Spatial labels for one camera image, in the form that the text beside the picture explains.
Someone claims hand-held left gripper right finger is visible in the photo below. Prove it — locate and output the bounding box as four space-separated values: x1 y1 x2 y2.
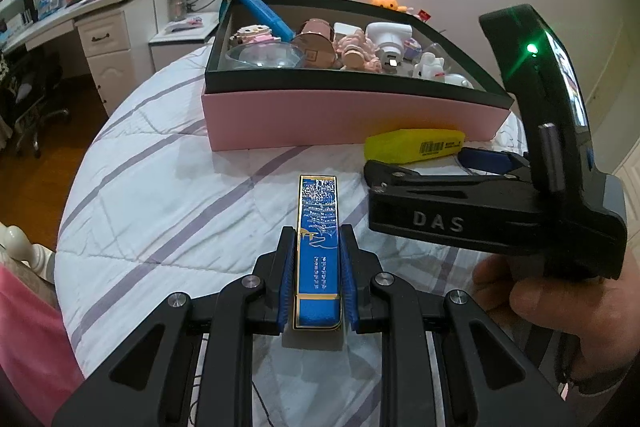
340 223 577 427

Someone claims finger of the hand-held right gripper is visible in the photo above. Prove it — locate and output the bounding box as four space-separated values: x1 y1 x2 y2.
456 145 532 178
362 159 533 202

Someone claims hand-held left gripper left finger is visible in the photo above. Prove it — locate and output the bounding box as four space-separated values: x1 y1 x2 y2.
52 226 301 427

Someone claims blue and gold rectangular box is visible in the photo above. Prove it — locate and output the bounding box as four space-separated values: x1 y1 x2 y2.
292 174 346 334

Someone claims yellow plastic case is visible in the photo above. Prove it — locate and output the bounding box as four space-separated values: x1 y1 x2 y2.
363 127 467 163

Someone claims pink storage box dark rim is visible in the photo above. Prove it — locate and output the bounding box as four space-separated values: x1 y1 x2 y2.
201 0 516 152

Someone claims pink doll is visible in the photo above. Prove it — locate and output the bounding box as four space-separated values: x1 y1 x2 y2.
334 31 383 74

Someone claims person's right hand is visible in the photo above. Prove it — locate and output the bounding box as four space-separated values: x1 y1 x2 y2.
472 251 640 396

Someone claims white figurine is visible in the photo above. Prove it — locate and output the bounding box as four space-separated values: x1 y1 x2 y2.
413 52 447 80

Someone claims pink round box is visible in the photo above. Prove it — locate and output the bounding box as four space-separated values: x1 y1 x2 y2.
290 18 336 69

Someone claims transparent bluish bowl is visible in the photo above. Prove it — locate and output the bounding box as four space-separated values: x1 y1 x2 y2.
225 41 304 70

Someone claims pink block figure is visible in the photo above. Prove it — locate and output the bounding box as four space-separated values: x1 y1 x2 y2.
230 24 279 48

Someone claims long blue box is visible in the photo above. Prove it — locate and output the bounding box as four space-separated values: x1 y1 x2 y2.
232 0 294 42

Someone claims white nightstand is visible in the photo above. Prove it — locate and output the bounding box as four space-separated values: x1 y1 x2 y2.
148 13 221 74

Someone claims pink cloth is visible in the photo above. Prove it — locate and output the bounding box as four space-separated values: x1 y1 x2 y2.
0 264 87 427

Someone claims small packet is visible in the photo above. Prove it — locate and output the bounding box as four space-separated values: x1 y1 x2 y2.
170 14 205 33

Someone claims white desk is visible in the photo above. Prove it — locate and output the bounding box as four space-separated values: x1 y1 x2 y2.
0 0 176 118

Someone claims black office chair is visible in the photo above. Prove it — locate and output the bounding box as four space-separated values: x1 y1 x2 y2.
0 56 71 158

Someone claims white camera device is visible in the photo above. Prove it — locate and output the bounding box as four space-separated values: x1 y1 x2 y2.
365 22 414 63

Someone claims white bed frame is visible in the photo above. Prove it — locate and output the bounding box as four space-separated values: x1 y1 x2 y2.
0 222 57 308

